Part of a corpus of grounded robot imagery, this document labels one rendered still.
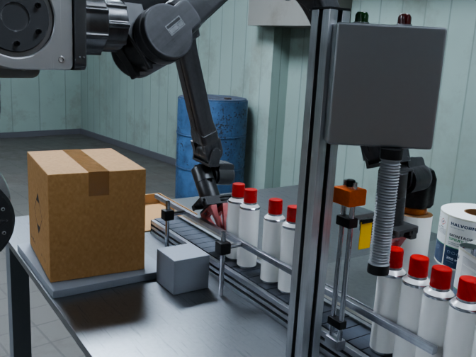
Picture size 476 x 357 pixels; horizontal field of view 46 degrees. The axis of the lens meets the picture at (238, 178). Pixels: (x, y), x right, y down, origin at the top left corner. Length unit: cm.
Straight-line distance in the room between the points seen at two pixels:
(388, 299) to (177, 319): 48
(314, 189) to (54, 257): 72
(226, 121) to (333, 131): 413
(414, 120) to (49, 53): 55
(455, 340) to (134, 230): 82
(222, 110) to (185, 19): 419
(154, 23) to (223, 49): 533
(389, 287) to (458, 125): 332
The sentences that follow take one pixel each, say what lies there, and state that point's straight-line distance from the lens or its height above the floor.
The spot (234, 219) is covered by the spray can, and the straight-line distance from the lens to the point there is 147.
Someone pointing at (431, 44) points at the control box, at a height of 145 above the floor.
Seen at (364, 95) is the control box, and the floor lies 137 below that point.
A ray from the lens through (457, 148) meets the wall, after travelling 435.
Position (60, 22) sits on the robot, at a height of 145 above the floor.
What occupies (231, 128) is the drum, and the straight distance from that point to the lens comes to 506.
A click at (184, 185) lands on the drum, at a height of 17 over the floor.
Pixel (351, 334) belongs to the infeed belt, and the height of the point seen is 88.
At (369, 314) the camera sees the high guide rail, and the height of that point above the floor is 96.
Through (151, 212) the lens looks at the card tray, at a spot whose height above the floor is 83.
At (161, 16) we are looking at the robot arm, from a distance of 80.
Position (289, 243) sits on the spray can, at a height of 100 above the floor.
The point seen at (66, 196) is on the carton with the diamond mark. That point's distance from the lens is 140.
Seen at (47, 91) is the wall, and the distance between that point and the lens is 893.
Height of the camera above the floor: 143
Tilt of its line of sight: 13 degrees down
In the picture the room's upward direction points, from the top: 3 degrees clockwise
